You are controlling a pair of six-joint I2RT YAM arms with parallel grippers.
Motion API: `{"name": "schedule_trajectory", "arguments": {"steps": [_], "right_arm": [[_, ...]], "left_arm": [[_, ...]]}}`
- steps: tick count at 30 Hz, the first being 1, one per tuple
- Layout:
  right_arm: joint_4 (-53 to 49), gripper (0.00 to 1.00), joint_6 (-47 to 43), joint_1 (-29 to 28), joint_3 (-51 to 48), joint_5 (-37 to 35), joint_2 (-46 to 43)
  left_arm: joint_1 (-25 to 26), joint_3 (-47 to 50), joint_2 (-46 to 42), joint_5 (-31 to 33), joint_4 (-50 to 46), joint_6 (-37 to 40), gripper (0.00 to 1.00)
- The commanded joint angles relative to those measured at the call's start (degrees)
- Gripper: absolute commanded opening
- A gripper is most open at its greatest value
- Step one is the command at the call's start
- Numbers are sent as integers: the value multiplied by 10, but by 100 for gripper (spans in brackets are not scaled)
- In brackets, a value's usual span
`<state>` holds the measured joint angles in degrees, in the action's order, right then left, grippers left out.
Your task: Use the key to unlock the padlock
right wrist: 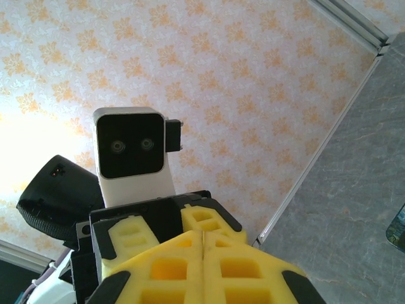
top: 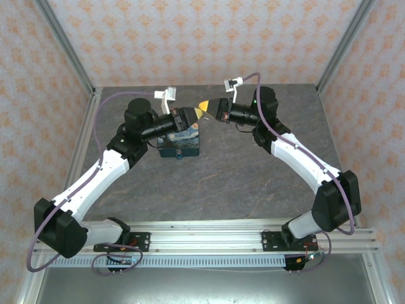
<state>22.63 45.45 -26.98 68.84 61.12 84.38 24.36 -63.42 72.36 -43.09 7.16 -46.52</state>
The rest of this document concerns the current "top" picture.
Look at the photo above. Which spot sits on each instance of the grey metal shelf plate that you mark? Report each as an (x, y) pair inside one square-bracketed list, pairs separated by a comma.
[(205, 286)]

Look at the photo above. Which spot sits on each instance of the aluminium table edge rail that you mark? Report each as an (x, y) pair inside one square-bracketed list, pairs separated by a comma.
[(91, 111)]

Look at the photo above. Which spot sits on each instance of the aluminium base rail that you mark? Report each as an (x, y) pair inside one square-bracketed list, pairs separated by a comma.
[(205, 240)]

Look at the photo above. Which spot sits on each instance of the aluminium frame leg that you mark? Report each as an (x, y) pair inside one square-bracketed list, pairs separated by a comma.
[(30, 291), (375, 278)]

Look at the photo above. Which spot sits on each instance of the small circuit board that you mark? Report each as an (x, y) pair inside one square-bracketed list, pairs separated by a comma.
[(308, 258), (125, 260)]

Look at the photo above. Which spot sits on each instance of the aluminium frame post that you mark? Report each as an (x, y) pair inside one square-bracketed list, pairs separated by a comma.
[(342, 47), (68, 47)]

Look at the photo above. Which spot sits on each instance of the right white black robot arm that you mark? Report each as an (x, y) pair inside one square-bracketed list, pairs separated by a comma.
[(300, 155)]

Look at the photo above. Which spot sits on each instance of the starry night print tin box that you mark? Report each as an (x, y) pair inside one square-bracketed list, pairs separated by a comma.
[(183, 139)]

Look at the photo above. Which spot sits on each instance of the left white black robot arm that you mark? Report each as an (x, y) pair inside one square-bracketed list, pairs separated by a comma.
[(95, 177)]

